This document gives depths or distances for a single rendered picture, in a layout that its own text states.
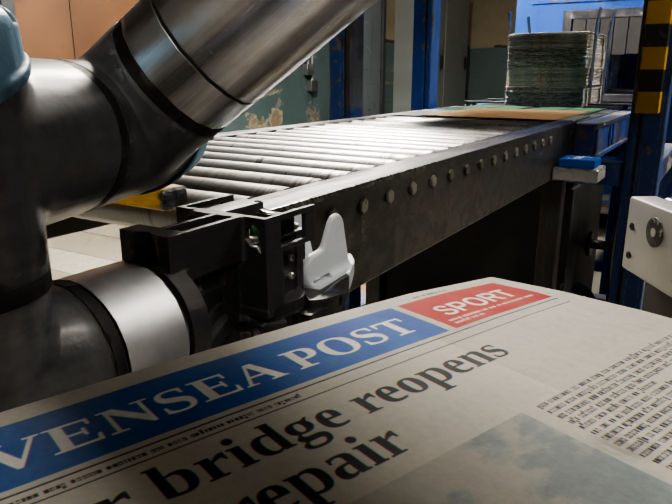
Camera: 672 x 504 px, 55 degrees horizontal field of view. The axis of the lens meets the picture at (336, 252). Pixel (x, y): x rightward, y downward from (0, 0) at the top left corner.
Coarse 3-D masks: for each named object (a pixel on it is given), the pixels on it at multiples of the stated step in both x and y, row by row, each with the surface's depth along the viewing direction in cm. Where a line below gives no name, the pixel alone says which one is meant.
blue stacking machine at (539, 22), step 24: (528, 0) 380; (552, 0) 372; (576, 0) 366; (600, 0) 360; (624, 0) 354; (552, 24) 376; (576, 24) 369; (624, 24) 356; (624, 48) 359; (624, 72) 455
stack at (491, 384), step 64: (320, 320) 24; (384, 320) 24; (448, 320) 24; (512, 320) 24; (576, 320) 24; (640, 320) 24; (128, 384) 19; (192, 384) 19; (256, 384) 19; (320, 384) 19; (384, 384) 19; (448, 384) 19; (512, 384) 19; (576, 384) 19; (640, 384) 19; (0, 448) 16; (64, 448) 16; (128, 448) 16; (192, 448) 16; (256, 448) 16; (320, 448) 16; (384, 448) 16; (448, 448) 16; (512, 448) 16; (576, 448) 16; (640, 448) 16
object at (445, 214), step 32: (544, 128) 140; (416, 160) 89; (448, 160) 91; (480, 160) 103; (512, 160) 119; (544, 160) 139; (288, 192) 65; (320, 192) 65; (352, 192) 69; (384, 192) 76; (416, 192) 83; (448, 192) 93; (480, 192) 105; (512, 192) 122; (320, 224) 64; (352, 224) 70; (384, 224) 77; (416, 224) 85; (448, 224) 95; (384, 256) 78; (352, 288) 72
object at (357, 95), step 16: (352, 32) 191; (336, 48) 195; (352, 48) 193; (336, 64) 196; (352, 64) 194; (336, 80) 197; (352, 80) 195; (336, 96) 199; (352, 96) 197; (336, 112) 200; (352, 112) 198; (352, 304) 216
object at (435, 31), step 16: (416, 0) 240; (432, 0) 237; (416, 16) 241; (432, 16) 238; (416, 32) 243; (432, 32) 240; (416, 48) 244; (432, 48) 242; (416, 64) 246; (432, 64) 244; (416, 80) 247; (432, 80) 246; (416, 96) 249; (432, 96) 248
